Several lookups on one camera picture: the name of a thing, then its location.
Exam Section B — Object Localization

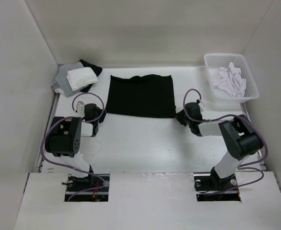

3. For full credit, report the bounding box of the black tank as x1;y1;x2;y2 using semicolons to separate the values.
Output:
105;74;176;118
79;59;103;92

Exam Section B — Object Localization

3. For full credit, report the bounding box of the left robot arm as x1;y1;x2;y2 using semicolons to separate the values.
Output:
40;102;106;191

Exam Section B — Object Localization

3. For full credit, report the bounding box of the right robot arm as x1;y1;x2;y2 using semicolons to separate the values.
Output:
175;101;264;192

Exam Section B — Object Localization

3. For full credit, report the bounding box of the folded white tank top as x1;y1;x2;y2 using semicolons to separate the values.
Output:
66;67;98;91

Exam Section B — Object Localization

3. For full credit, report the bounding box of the folded grey tank top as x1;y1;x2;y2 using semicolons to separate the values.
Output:
51;62;83;97

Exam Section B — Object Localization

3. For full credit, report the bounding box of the folded black tank top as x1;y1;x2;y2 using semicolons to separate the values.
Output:
79;59;103;92

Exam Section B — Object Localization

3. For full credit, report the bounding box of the white tank top in basket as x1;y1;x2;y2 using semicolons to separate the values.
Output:
209;62;246;98

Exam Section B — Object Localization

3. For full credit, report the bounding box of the white plastic basket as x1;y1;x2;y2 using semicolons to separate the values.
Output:
204;53;259;104

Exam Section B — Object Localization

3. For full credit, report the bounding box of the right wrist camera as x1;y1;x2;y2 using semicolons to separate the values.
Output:
197;100;205;112

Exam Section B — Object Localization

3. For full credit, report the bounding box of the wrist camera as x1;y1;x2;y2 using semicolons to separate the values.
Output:
75;101;85;114
197;100;205;112

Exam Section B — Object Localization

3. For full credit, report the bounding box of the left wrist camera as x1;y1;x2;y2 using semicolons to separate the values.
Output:
75;101;85;114

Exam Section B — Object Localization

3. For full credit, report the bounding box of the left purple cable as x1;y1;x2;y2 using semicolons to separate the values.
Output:
40;92;110;201

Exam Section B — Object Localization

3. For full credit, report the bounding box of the left aluminium rail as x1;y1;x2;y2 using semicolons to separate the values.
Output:
33;93;60;173

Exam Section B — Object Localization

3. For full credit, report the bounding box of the aluminium rail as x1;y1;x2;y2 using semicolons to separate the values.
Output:
240;103;267;172
33;93;60;173

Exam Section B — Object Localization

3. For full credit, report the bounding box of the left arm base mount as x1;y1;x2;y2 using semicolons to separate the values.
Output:
61;174;110;202

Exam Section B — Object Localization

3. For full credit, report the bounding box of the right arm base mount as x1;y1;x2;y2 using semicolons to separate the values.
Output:
194;173;241;202

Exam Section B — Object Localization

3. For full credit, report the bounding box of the right aluminium rail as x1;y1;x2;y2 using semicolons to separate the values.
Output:
240;103;267;172

